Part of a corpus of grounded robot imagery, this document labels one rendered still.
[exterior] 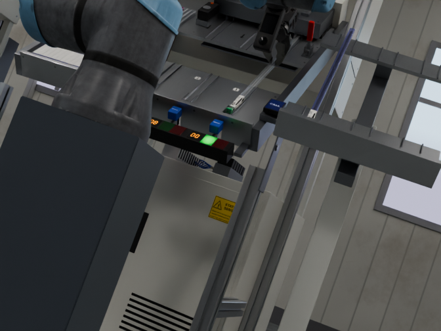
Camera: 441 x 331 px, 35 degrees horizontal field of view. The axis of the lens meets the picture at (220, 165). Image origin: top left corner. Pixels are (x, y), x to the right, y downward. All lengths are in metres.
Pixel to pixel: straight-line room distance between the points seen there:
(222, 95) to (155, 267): 0.53
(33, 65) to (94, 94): 0.92
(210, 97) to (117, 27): 0.76
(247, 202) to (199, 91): 0.33
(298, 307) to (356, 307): 3.54
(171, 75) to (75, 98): 0.86
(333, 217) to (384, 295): 3.56
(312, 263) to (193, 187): 0.49
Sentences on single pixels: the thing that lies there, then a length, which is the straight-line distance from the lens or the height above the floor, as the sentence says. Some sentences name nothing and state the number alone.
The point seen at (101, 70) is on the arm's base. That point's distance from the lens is 1.02.
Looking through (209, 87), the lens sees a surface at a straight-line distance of 1.81.
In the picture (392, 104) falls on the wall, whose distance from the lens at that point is 5.32.
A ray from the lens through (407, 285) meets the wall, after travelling 5.21.
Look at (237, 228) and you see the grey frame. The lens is 1.62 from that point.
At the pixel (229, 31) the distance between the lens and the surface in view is 2.11.
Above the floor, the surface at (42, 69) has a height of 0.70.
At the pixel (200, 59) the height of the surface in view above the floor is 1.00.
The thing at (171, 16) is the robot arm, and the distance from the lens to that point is 1.06.
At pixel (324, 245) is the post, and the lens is 1.64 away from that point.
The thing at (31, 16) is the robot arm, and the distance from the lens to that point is 1.15.
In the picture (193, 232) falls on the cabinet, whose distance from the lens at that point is 1.96.
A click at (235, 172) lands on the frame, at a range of 2.08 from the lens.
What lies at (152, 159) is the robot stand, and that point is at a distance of 1.06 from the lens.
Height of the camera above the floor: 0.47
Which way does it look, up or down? 5 degrees up
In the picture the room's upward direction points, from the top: 20 degrees clockwise
